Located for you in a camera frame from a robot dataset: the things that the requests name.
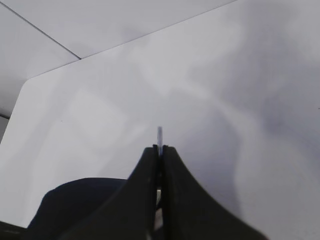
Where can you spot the navy blue lunch bag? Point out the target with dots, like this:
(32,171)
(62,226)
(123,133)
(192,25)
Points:
(70,203)

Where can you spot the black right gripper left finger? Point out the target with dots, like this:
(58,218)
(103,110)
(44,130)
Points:
(104,224)

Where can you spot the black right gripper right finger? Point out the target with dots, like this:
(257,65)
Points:
(189,212)

